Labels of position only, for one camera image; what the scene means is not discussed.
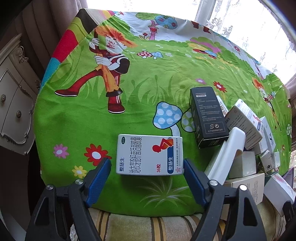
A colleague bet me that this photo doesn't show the beige long text box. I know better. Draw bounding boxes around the beige long text box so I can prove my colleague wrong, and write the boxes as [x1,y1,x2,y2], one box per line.
[223,172,265,205]

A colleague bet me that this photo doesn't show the colourful cartoon tablecloth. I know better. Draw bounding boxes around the colourful cartoon tablecloth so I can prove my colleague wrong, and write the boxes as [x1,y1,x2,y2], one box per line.
[33,9,293,217]

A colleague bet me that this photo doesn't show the purple cardboard storage box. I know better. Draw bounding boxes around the purple cardboard storage box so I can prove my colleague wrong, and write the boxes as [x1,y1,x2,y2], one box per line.
[282,167,294,188]

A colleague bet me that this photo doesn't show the striped plush cushion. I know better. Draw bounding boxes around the striped plush cushion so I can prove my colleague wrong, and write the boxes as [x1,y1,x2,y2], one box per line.
[90,197,286,240]

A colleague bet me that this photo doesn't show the grey plastic-wrapped box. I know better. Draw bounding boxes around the grey plastic-wrapped box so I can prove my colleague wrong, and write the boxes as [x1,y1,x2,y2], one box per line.
[264,173,295,216]

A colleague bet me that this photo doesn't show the white medicine box red figure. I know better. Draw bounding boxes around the white medicine box red figure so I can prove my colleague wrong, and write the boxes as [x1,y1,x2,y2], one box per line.
[116,134,184,176]

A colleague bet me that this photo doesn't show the black upright text box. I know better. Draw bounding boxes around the black upright text box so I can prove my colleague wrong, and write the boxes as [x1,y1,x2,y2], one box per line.
[190,86,229,149]

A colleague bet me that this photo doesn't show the white printed text box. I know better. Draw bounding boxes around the white printed text box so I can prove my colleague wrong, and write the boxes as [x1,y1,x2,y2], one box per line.
[253,116,276,155]

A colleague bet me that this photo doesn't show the small white square box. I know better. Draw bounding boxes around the small white square box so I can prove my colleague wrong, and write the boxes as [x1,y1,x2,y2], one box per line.
[229,151,256,179]

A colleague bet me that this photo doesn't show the white ornate dresser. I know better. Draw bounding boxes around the white ornate dresser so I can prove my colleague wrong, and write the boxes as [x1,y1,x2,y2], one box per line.
[0,34,41,156]

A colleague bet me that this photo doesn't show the white cube box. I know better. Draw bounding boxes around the white cube box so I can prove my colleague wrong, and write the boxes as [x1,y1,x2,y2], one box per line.
[225,99,263,150]

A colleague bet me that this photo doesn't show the white rounded box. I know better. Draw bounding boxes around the white rounded box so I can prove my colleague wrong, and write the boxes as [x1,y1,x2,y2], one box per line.
[205,127,246,185]

